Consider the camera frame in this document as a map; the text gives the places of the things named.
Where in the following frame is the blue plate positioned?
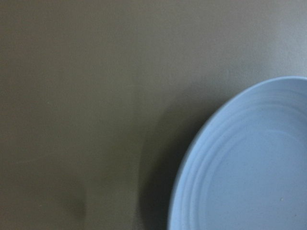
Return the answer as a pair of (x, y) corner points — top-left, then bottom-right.
(167, 77), (307, 230)

